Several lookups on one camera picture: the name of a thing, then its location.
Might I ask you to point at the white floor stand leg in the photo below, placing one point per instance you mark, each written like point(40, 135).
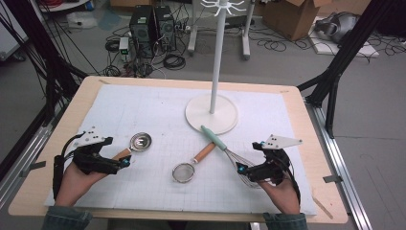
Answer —
point(246, 38)
point(192, 32)

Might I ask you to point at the white hook rack stand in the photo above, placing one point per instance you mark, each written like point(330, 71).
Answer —
point(210, 119)

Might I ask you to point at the grey headset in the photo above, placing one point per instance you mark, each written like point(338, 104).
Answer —
point(341, 25)

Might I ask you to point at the black aluminium frame post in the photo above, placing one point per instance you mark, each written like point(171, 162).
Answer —
point(338, 60)
point(48, 57)

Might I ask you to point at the black computer tower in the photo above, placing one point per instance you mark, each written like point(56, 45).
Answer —
point(142, 28)
point(166, 27)

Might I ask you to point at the small white device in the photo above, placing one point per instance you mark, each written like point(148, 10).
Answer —
point(124, 43)

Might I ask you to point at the white foam board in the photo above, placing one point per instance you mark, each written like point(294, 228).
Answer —
point(322, 48)

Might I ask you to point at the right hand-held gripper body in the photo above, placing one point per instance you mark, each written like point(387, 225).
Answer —
point(271, 169)

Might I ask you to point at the silver aluminium rail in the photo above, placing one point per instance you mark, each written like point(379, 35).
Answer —
point(340, 159)
point(19, 167)

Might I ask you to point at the person's right hand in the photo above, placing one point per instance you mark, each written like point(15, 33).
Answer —
point(282, 198)

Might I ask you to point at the clear plastic bag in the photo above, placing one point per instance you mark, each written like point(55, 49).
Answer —
point(79, 19)

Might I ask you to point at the grey metal bracket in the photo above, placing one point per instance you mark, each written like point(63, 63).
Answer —
point(332, 179)
point(33, 166)

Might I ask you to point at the white round table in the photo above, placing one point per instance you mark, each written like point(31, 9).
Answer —
point(63, 6)

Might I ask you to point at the brown cardboard box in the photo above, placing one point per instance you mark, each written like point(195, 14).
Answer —
point(287, 19)

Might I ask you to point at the white grid mat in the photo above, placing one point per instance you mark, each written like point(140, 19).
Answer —
point(159, 111)

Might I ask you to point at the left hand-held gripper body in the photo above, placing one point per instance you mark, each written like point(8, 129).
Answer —
point(91, 137)

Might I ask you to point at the person's left hand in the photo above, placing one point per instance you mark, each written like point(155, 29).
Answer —
point(76, 187)

